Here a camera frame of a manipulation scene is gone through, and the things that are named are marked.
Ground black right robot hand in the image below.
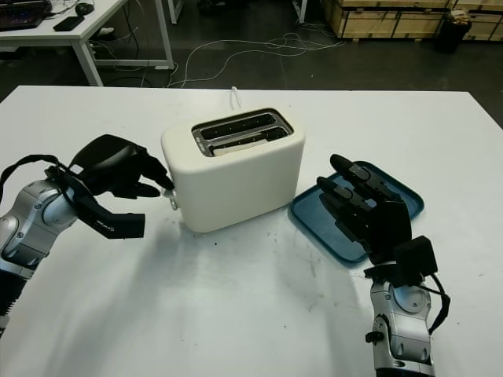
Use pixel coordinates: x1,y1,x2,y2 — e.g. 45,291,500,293
315,153,414,265

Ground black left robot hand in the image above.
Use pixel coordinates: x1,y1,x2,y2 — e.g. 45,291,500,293
69,133,176,199

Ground slice of white bread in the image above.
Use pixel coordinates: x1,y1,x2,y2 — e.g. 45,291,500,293
214,133,273,156

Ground blue plastic tray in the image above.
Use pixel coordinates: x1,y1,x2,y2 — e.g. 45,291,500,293
288,159,425,269

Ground white two-slot toaster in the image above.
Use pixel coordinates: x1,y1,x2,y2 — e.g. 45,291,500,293
160,106,307,234

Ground white office desk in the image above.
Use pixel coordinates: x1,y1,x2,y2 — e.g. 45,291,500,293
0,0,175,87

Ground black smartphone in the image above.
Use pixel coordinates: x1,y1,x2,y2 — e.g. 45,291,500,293
53,16,85,32

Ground black keyboard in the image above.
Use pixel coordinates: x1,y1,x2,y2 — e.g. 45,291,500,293
0,0,53,31

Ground black waste bin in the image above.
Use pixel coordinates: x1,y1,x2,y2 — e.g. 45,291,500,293
438,9,473,54

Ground wooden crate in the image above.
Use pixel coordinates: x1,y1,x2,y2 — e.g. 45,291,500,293
463,0,503,42
320,0,448,40

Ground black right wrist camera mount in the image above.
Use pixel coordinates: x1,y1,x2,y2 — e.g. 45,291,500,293
392,235,439,287

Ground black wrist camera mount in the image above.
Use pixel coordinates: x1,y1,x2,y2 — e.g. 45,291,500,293
72,172,146,240
392,235,439,287

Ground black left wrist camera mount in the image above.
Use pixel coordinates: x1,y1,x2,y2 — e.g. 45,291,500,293
72,172,146,240

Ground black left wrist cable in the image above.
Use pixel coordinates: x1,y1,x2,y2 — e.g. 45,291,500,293
0,154,79,205

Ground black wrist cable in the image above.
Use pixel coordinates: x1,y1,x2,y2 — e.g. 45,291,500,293
363,262,452,335
0,154,79,205

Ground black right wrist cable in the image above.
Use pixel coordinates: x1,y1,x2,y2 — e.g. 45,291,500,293
363,262,452,335

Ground white floor cable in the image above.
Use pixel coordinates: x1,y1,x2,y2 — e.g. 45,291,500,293
168,31,343,88

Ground white table frame legs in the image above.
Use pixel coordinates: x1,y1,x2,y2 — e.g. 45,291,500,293
167,0,309,24

